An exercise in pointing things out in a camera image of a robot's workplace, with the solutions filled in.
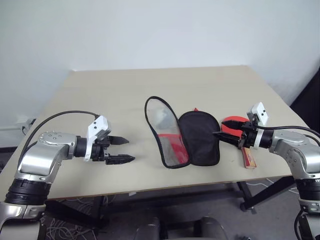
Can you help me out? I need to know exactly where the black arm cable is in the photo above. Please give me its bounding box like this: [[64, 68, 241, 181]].
[[24, 110, 101, 151], [260, 125, 320, 139]]

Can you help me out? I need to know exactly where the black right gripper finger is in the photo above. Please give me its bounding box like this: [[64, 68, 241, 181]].
[[222, 119, 247, 130], [212, 131, 243, 147]]

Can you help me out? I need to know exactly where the red table tennis paddle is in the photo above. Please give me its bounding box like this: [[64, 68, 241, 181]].
[[220, 115, 258, 170]]

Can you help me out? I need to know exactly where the white floor cable tangle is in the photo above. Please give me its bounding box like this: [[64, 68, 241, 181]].
[[246, 178, 301, 196], [46, 194, 111, 240]]

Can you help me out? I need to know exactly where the black red paddle case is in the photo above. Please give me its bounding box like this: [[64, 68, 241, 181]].
[[144, 95, 222, 169]]

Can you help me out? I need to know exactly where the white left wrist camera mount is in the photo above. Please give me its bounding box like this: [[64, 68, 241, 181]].
[[84, 115, 112, 163]]

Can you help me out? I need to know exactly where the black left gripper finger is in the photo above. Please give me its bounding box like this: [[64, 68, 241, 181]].
[[107, 136, 130, 146], [105, 154, 136, 166]]

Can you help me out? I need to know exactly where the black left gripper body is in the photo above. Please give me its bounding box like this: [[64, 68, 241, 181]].
[[90, 135, 113, 163]]

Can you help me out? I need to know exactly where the white wall socket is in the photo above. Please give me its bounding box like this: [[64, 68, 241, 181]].
[[14, 116, 37, 134]]

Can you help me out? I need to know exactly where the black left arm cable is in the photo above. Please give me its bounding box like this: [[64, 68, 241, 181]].
[[24, 110, 101, 151]]

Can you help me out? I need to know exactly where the dark rounded shape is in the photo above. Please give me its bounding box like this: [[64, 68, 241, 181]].
[[134, 216, 161, 240], [194, 215, 229, 240]]

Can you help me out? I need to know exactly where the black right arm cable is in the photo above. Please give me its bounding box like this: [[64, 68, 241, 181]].
[[260, 125, 320, 139]]

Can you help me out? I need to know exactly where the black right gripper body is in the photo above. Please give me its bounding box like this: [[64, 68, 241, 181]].
[[237, 120, 259, 149]]

